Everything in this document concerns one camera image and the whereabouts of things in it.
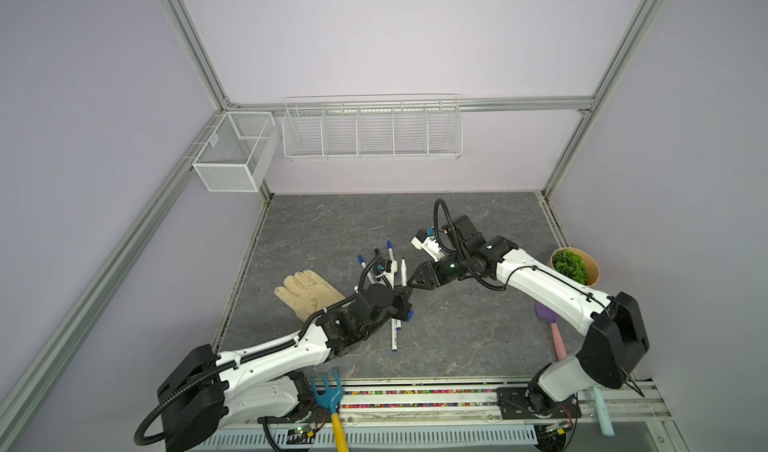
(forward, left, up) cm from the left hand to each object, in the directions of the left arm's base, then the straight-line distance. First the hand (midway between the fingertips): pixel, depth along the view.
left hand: (411, 292), depth 77 cm
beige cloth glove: (+9, +31, -16) cm, 36 cm away
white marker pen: (+26, +5, -16) cm, 31 cm away
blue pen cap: (+1, -1, -16) cm, 16 cm away
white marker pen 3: (+3, +2, +5) cm, 6 cm away
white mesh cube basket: (+52, +55, +8) cm, 76 cm away
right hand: (+2, -1, +1) cm, 2 cm away
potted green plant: (+7, -49, -4) cm, 50 cm away
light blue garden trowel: (-29, -44, -14) cm, 55 cm away
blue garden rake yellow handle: (-20, +22, -14) cm, 33 cm away
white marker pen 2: (+24, +9, -17) cm, 31 cm away
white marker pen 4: (-3, +4, -15) cm, 16 cm away
